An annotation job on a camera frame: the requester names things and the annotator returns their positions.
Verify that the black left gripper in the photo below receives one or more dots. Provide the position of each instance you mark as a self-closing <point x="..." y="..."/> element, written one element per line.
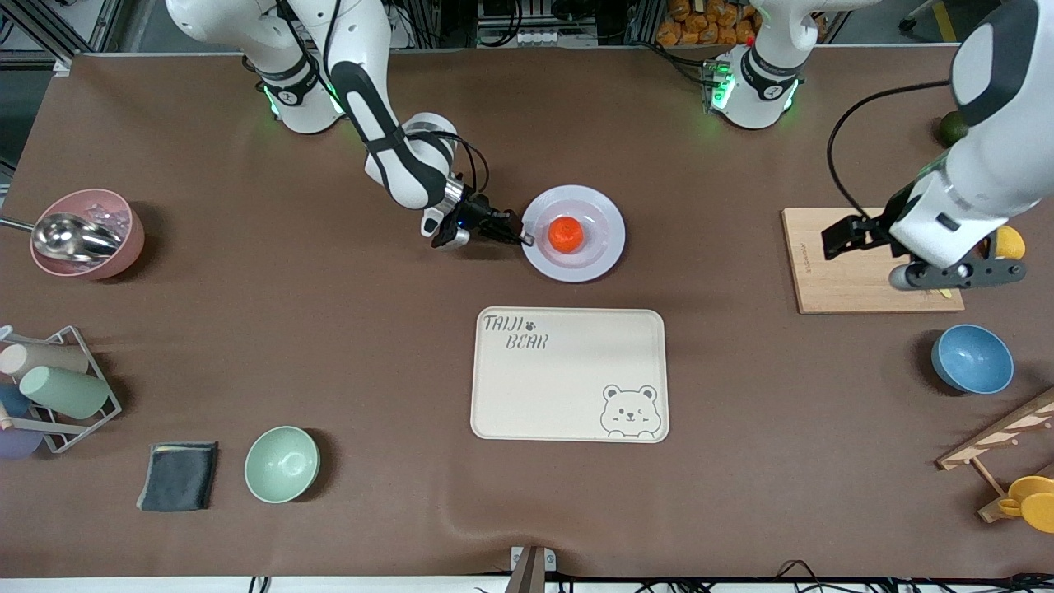
<point x="883" y="221"/>

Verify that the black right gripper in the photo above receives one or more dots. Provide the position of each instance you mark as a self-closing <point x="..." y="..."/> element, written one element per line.
<point x="475" y="217"/>

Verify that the orange fruit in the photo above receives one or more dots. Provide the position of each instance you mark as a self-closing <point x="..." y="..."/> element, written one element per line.
<point x="566" y="235"/>

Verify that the white round plate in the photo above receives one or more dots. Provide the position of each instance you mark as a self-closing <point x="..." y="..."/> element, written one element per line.
<point x="601" y="255"/>

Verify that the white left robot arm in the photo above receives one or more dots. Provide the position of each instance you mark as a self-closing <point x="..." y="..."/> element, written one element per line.
<point x="988" y="165"/>

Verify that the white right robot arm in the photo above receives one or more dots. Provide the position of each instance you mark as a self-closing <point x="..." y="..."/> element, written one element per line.
<point x="403" y="165"/>

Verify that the wooden cutting board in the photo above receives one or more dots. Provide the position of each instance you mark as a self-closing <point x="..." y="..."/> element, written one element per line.
<point x="848" y="288"/>

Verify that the dark green lime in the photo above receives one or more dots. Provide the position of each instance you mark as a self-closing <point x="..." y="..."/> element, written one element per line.
<point x="951" y="130"/>

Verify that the yellow lemon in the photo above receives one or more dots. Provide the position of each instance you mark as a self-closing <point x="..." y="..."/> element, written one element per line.
<point x="1011" y="243"/>

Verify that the blue bowl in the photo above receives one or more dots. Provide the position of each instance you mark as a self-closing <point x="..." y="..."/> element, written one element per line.
<point x="973" y="358"/>

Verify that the cream bear print tray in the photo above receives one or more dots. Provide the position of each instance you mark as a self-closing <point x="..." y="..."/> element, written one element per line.
<point x="494" y="412"/>

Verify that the long white socket bar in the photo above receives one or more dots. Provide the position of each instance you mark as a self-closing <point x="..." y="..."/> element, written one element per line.
<point x="535" y="37"/>

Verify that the wooden drying rack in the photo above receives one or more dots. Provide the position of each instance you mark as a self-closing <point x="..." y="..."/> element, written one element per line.
<point x="1000" y="432"/>

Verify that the brown table mat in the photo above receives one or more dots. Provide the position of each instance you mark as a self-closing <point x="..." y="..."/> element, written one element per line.
<point x="741" y="461"/>

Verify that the bag of oranges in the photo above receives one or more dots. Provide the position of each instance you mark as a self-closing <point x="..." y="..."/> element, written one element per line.
<point x="683" y="29"/>

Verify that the light green bowl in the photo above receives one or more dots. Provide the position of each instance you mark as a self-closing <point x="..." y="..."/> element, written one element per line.
<point x="282" y="464"/>

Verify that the pink bowl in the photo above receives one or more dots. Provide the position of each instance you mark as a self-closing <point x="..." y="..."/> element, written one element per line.
<point x="128" y="247"/>

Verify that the dark grey folded cloth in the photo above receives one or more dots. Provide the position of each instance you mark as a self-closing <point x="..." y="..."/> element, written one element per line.
<point x="177" y="478"/>

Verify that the shiny metal scoop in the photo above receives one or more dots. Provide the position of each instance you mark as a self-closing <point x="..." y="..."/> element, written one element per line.
<point x="70" y="237"/>

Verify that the mint green cup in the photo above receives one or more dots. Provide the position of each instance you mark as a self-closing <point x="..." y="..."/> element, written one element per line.
<point x="66" y="392"/>

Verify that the beige cup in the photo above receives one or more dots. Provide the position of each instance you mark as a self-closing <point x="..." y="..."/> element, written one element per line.
<point x="45" y="358"/>

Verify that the blue cup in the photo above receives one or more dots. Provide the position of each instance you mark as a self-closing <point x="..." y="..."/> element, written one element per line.
<point x="12" y="401"/>

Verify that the purple cup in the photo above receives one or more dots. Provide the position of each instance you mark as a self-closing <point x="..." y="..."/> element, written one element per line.
<point x="16" y="443"/>

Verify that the metal table edge bracket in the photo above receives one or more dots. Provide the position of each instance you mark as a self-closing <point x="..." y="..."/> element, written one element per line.
<point x="531" y="568"/>

